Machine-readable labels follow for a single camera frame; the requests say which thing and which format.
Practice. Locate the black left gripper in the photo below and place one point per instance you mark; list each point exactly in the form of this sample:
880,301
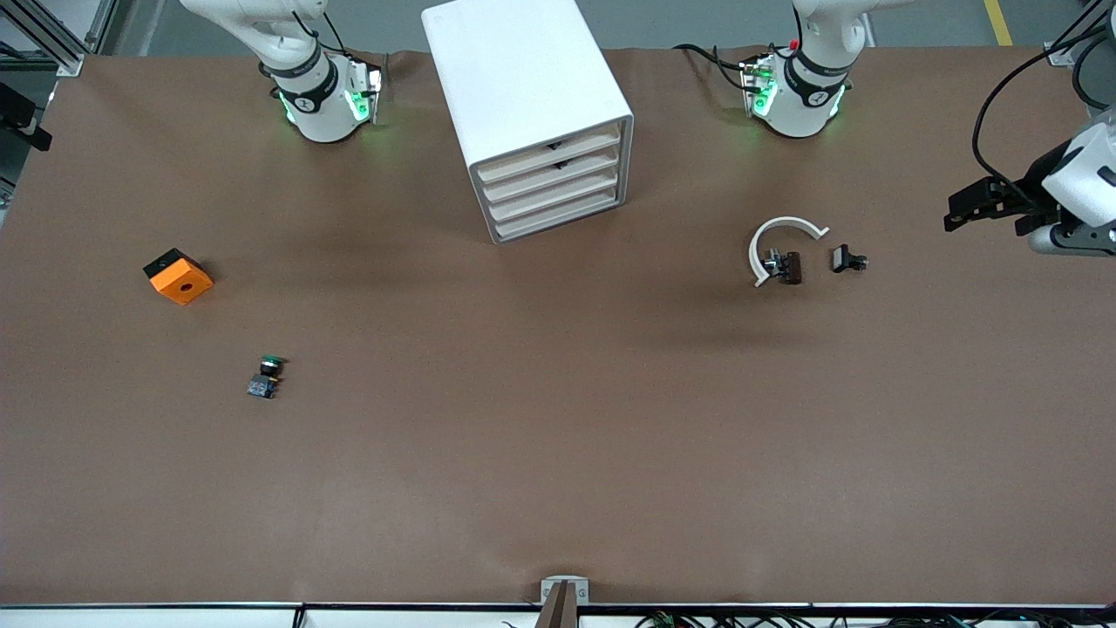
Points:
1035,181

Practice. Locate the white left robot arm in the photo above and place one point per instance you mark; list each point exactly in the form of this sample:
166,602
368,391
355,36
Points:
806,96

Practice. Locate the orange and black button box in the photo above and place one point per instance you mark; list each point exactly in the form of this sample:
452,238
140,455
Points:
183,283

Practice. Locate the white half-round pipe clamp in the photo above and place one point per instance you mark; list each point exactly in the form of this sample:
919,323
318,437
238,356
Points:
785,221

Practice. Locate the dark brown cylinder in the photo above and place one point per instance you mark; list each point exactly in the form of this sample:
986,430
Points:
792,268

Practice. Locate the chrome valve fitting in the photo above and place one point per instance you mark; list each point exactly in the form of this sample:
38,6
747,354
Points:
772,262

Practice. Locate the black clamp fixture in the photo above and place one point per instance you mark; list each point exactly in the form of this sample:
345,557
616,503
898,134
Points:
22,118

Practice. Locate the aluminium frame profile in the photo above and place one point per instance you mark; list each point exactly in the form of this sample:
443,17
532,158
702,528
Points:
1081,35
52,35

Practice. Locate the grey metal bracket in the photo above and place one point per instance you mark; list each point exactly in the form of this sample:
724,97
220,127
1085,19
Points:
564,593

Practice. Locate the green push button switch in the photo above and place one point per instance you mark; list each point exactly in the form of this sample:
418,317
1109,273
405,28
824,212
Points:
264,379

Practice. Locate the white table edge rail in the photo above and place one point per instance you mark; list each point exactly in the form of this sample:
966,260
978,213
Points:
174,617

